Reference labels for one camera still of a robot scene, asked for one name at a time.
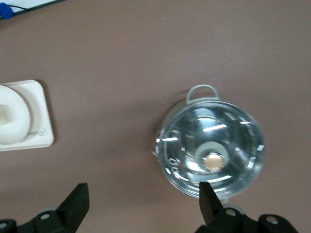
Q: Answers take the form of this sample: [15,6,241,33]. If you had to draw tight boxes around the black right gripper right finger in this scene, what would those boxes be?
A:
[194,182,299,233]

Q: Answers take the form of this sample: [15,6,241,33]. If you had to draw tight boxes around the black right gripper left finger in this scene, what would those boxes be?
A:
[0,183,90,233]

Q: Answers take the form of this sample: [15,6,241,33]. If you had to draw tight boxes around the beige rabbit print tray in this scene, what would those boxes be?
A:
[0,79,55,152]

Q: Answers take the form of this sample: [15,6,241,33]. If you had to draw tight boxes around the glass pot lid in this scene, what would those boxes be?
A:
[155,100,266,198]

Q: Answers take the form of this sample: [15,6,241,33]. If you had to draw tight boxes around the steel pot with glass lid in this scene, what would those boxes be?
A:
[151,84,267,202]

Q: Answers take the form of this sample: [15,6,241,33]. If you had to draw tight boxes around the brown table cover mat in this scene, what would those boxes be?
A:
[0,0,311,233]

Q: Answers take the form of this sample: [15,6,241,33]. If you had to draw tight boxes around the blue round object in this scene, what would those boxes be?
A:
[0,4,13,20]

